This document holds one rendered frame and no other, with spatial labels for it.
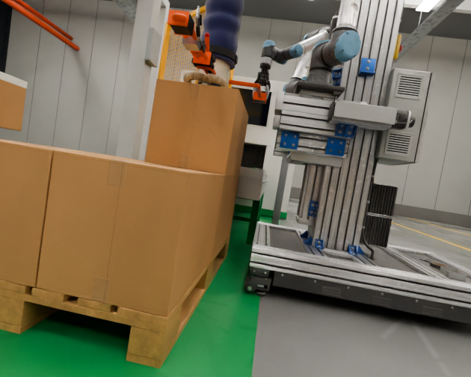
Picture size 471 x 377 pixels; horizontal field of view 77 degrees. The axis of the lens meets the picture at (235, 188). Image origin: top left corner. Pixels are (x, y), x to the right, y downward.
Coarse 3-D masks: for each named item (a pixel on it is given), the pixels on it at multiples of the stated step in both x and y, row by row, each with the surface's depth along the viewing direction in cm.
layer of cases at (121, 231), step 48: (0, 144) 85; (0, 192) 86; (48, 192) 84; (96, 192) 82; (144, 192) 80; (192, 192) 85; (0, 240) 86; (48, 240) 84; (96, 240) 82; (144, 240) 81; (192, 240) 95; (48, 288) 85; (96, 288) 83; (144, 288) 81
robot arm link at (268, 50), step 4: (268, 40) 188; (264, 44) 190; (268, 44) 188; (272, 44) 189; (264, 48) 189; (268, 48) 188; (272, 48) 189; (276, 48) 192; (264, 52) 189; (268, 52) 188; (272, 52) 190; (276, 52) 191; (264, 56) 189; (268, 56) 188; (272, 56) 190
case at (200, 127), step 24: (168, 96) 140; (192, 96) 139; (216, 96) 137; (240, 96) 144; (168, 120) 140; (192, 120) 139; (216, 120) 138; (240, 120) 158; (168, 144) 141; (192, 144) 140; (216, 144) 138; (240, 144) 176; (192, 168) 140; (216, 168) 139
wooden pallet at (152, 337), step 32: (224, 256) 187; (0, 288) 86; (32, 288) 85; (192, 288) 106; (0, 320) 87; (32, 320) 90; (128, 320) 82; (160, 320) 80; (128, 352) 82; (160, 352) 81
